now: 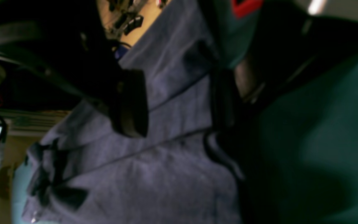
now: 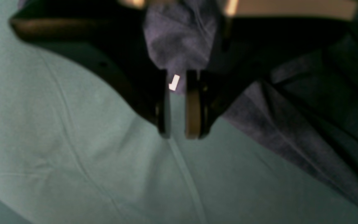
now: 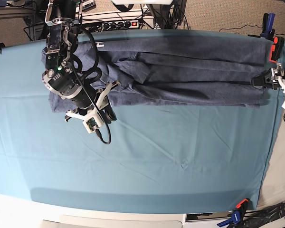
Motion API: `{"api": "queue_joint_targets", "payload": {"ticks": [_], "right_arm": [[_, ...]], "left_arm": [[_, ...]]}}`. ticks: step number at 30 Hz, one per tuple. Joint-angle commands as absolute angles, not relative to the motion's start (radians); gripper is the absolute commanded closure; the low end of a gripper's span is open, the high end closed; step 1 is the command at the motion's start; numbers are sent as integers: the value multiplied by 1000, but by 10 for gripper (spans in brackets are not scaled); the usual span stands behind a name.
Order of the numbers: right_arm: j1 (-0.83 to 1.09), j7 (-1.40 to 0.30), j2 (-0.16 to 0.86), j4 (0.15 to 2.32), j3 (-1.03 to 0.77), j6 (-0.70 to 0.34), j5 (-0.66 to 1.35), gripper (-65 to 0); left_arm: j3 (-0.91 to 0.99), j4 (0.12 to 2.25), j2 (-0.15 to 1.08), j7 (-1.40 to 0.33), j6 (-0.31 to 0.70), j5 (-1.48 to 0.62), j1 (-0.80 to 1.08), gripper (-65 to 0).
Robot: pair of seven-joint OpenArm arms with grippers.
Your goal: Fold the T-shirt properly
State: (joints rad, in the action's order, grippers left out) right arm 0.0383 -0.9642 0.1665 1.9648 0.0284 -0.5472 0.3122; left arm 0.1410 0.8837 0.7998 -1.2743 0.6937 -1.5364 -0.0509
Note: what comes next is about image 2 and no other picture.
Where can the teal table cloth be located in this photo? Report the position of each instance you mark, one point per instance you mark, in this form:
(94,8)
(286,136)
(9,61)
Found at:
(73,152)

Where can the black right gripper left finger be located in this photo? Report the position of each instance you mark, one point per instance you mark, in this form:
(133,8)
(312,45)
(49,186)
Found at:
(107,39)

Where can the blue-grey T-shirt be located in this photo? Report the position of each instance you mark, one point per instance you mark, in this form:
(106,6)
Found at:
(305,110)

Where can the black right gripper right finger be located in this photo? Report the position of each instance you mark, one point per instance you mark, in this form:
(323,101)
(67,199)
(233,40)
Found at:
(252,38)

